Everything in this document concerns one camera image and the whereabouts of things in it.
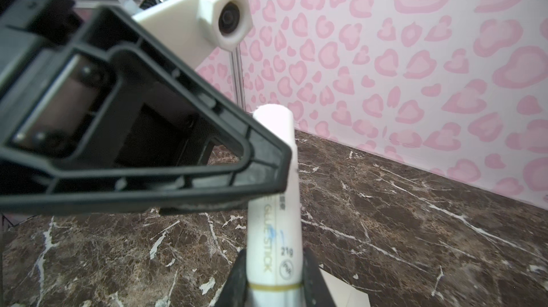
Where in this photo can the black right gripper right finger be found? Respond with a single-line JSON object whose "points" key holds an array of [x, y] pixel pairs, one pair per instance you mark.
{"points": [[315, 289]]}

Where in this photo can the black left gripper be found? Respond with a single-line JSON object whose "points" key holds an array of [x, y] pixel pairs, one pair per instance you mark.
{"points": [[58, 85]]}

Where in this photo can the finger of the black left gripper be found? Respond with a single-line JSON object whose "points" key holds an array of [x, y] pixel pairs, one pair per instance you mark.
{"points": [[181, 147]]}

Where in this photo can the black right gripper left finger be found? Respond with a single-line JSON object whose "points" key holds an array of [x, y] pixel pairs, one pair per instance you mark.
{"points": [[234, 291]]}

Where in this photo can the cream white envelope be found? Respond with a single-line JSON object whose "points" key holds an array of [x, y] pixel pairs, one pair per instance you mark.
{"points": [[343, 294]]}

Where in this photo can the white glue stick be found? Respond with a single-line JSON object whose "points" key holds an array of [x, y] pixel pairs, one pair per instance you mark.
{"points": [[274, 252]]}

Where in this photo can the aluminium corner frame post left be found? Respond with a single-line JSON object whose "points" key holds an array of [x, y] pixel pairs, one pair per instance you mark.
{"points": [[235, 50]]}

